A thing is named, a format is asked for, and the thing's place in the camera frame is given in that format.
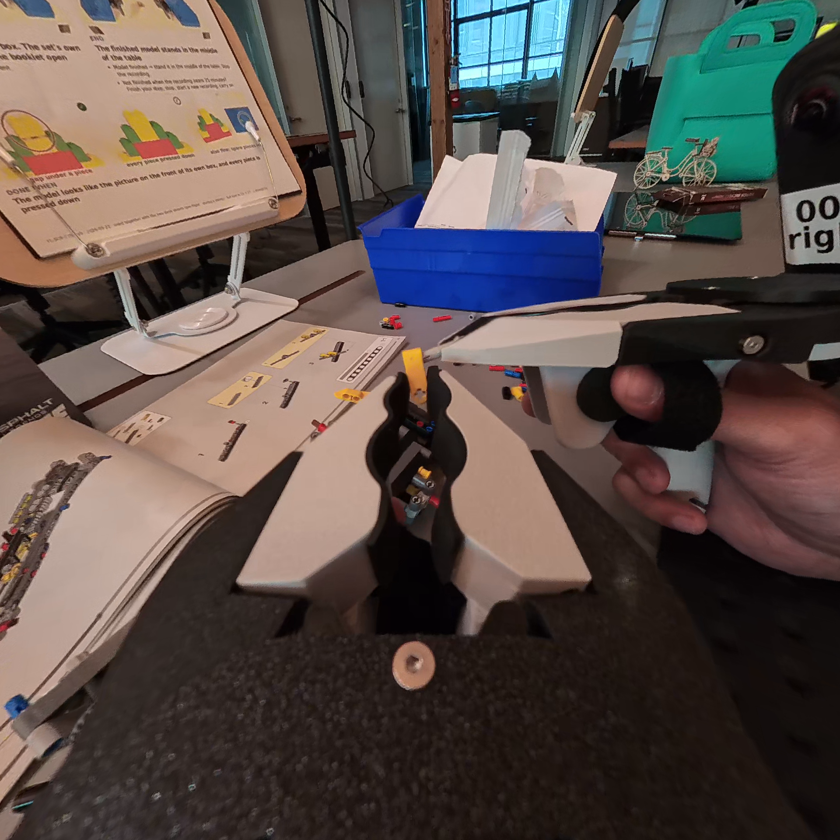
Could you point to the instruction card on stand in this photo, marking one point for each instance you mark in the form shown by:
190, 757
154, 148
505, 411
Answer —
197, 328

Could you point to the red fire extinguisher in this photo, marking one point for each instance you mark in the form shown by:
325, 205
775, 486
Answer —
454, 85

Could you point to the black and wooden stick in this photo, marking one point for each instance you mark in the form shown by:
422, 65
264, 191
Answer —
600, 59

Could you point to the wooden post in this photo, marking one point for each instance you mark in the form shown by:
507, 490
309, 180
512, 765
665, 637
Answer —
438, 79

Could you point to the lego instruction booklet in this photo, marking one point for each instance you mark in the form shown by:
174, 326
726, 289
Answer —
164, 459

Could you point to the brown pouch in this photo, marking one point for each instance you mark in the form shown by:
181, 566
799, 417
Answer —
709, 197

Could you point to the teal tote bag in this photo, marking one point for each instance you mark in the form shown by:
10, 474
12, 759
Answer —
722, 118

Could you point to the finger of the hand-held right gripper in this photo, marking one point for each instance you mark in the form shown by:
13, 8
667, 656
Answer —
538, 344
571, 310

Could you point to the scatter of small lego pins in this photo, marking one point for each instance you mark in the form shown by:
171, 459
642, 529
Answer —
505, 371

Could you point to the blue plastic bin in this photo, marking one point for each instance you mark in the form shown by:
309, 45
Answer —
479, 269

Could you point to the yellow lego connector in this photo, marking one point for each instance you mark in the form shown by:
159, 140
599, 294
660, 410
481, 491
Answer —
413, 371

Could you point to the lego car chassis model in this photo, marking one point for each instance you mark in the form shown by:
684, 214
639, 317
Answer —
420, 487

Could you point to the person's right hand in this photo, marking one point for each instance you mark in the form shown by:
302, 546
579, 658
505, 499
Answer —
774, 472

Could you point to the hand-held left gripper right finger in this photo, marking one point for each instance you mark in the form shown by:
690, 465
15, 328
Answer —
518, 512

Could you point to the white paper sheets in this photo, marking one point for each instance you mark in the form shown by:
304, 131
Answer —
453, 190

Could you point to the clear plastic bag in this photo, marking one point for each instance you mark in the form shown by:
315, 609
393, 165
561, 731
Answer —
508, 177

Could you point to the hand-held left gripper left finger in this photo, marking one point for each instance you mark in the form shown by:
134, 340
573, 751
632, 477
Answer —
315, 512

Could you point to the lego set box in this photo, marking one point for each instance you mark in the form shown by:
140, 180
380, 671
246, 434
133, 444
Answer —
33, 394

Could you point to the printed instruction sheet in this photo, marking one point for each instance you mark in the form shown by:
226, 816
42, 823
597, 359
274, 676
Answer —
131, 98

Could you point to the grey lego axle pin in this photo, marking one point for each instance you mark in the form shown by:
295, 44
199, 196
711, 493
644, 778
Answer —
433, 355

